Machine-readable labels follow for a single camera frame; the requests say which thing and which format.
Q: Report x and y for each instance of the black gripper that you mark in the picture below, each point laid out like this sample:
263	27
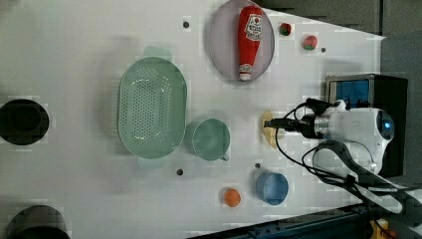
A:
305	126

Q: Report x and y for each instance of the yellow plush banana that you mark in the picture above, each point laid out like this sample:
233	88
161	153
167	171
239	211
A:
270	133

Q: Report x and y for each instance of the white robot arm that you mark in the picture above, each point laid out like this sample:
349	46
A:
351	144

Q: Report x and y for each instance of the black cylinder near arm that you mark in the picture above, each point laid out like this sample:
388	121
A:
23	122

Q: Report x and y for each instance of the green mug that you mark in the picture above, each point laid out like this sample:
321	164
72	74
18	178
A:
209	139

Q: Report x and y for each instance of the blue bowl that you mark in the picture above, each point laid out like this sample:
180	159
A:
272	187

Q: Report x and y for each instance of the red strawberry toy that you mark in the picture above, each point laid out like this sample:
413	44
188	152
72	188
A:
309	43

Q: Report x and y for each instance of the orange ball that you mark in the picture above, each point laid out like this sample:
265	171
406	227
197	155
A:
232	197

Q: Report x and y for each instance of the small red tomato toy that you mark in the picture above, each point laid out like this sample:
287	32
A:
285	29

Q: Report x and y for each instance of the grey oval plate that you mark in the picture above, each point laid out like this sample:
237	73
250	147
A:
222	41

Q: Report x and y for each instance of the red plush ketchup bottle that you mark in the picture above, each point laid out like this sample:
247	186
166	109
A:
249	39

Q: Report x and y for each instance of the green oval colander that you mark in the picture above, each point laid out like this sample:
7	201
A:
151	112

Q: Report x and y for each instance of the black cylinder at edge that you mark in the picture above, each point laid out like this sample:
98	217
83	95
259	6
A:
38	222

